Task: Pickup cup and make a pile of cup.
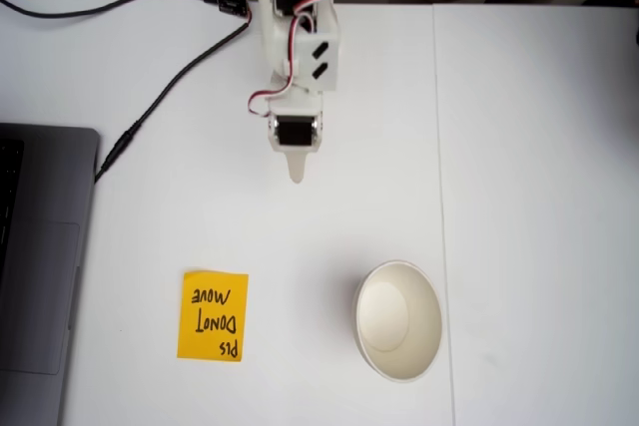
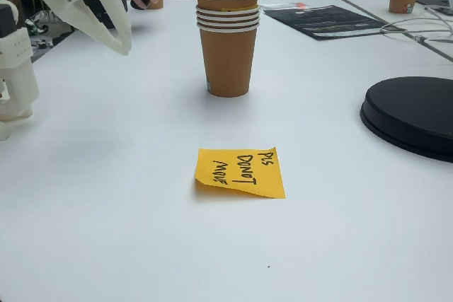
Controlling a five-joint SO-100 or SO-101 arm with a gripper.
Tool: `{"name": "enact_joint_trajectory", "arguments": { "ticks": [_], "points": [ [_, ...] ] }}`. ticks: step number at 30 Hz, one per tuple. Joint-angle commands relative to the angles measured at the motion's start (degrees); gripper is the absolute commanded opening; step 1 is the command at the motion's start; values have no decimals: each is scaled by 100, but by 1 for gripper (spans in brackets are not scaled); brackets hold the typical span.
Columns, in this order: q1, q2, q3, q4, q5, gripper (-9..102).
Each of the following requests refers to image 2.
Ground red and white packet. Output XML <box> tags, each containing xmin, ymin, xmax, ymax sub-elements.
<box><xmin>261</xmin><ymin>1</ymin><xmax>311</xmax><ymax>11</ymax></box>

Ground black printed leaflet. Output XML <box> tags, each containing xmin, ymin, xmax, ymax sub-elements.
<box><xmin>263</xmin><ymin>4</ymin><xmax>408</xmax><ymax>41</ymax></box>

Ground yellow handwritten sticky note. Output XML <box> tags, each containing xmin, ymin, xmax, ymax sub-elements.
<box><xmin>193</xmin><ymin>146</ymin><xmax>287</xmax><ymax>199</ymax></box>

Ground black round disc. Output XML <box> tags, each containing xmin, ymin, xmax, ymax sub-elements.
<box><xmin>360</xmin><ymin>76</ymin><xmax>453</xmax><ymax>164</ymax></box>

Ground white cable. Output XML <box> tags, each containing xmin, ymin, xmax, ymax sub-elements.
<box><xmin>380</xmin><ymin>6</ymin><xmax>453</xmax><ymax>43</ymax></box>

